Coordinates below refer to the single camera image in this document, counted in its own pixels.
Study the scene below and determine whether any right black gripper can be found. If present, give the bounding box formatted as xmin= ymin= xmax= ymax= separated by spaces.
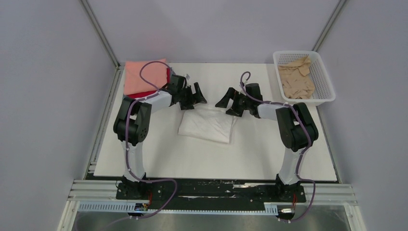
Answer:
xmin=216 ymin=88 xmax=252 ymax=117

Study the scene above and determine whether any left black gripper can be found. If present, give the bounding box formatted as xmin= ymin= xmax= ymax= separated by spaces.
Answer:
xmin=178 ymin=83 xmax=206 ymax=111

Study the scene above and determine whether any white t-shirt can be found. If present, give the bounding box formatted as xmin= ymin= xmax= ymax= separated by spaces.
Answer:
xmin=178 ymin=106 xmax=236 ymax=144

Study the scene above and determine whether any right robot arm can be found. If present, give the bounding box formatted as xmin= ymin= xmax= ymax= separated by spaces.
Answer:
xmin=215 ymin=83 xmax=319 ymax=201

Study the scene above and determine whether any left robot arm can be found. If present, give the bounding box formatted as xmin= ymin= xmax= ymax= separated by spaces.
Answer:
xmin=113 ymin=75 xmax=207 ymax=199

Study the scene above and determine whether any folded salmon pink t-shirt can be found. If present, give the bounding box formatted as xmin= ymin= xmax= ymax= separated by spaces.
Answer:
xmin=124 ymin=59 xmax=168 ymax=95

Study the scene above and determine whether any folded red t-shirt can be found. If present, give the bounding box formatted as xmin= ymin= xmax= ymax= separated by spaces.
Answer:
xmin=128 ymin=68 xmax=171 ymax=99

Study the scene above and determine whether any beige t-shirt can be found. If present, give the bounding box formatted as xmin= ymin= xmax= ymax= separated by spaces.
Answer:
xmin=278 ymin=56 xmax=315 ymax=100

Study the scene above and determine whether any white plastic laundry basket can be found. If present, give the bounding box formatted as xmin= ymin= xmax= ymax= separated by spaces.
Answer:
xmin=273 ymin=51 xmax=336 ymax=106

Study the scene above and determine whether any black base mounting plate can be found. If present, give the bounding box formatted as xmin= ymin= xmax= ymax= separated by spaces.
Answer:
xmin=116 ymin=178 xmax=306 ymax=211

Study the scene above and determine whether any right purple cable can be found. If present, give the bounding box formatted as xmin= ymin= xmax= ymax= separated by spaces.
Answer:
xmin=240 ymin=71 xmax=316 ymax=223

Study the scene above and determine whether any left aluminium frame post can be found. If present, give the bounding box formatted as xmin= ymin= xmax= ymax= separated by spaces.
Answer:
xmin=79 ymin=0 xmax=120 ymax=69

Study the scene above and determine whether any aluminium frame post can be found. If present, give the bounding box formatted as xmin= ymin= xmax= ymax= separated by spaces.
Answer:
xmin=79 ymin=0 xmax=120 ymax=69
xmin=312 ymin=0 xmax=348 ymax=52

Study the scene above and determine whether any white slotted cable duct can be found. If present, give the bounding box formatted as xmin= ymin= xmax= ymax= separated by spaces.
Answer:
xmin=77 ymin=202 xmax=278 ymax=216

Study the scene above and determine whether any right aluminium frame post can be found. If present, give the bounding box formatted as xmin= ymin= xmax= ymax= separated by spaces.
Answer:
xmin=312 ymin=0 xmax=348 ymax=52

